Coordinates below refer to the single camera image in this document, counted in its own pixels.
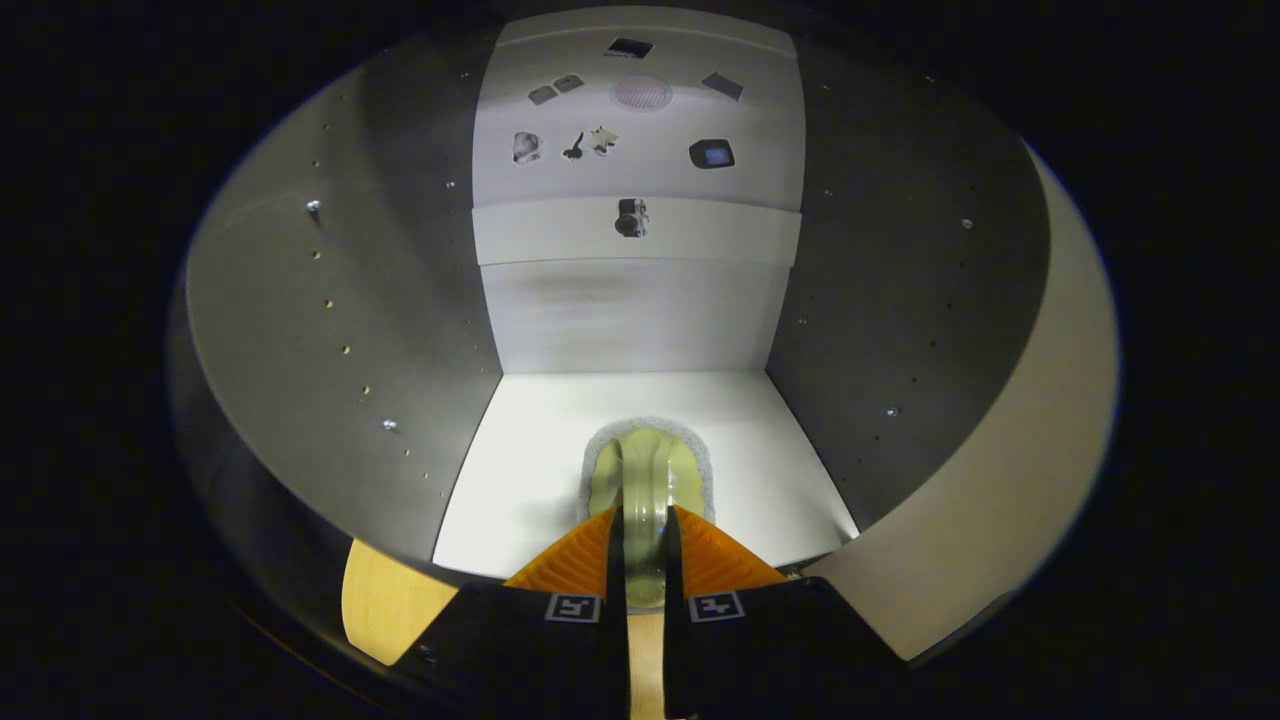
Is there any white cabinet shelf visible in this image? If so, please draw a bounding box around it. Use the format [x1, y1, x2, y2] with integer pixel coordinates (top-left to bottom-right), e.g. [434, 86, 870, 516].
[432, 370, 861, 581]

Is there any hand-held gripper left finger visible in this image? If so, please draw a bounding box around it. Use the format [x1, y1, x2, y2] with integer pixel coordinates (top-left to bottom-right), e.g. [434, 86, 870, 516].
[400, 505, 631, 720]

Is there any grey cabinet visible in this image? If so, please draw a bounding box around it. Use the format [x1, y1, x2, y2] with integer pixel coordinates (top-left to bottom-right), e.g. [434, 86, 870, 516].
[165, 5, 1051, 701]

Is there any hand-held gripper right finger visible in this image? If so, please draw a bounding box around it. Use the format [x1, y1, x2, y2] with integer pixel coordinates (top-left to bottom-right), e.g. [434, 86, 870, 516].
[663, 505, 911, 720]

